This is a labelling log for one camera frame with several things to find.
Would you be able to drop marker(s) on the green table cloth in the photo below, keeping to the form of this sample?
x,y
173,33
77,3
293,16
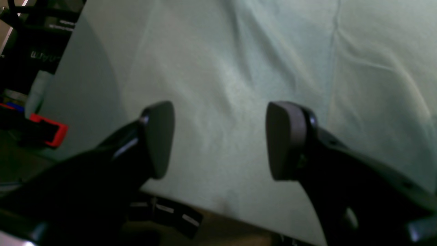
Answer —
x,y
367,68

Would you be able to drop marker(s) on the red black clamp right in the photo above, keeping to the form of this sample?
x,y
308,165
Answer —
x,y
32,132

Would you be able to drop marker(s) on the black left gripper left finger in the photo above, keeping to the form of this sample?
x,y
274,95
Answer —
x,y
83,201

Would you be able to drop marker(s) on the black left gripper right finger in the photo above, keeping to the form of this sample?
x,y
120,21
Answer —
x,y
359,201

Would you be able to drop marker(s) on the black box with labels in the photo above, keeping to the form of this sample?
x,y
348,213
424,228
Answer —
x,y
146,207

